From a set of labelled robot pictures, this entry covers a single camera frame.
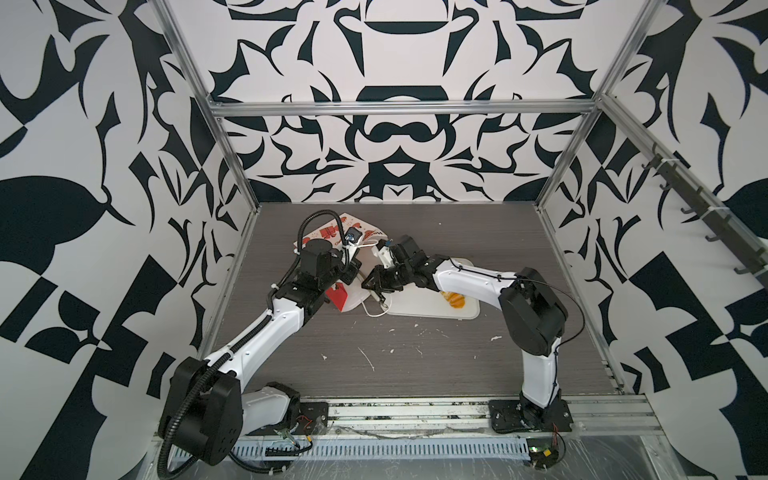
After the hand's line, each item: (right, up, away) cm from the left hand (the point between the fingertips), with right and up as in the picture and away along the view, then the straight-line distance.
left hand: (355, 242), depth 81 cm
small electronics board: (+45, -49, -11) cm, 67 cm away
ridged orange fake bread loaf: (+29, -18, +9) cm, 35 cm away
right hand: (+2, -12, +4) cm, 13 cm away
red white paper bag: (-2, -15, +8) cm, 17 cm away
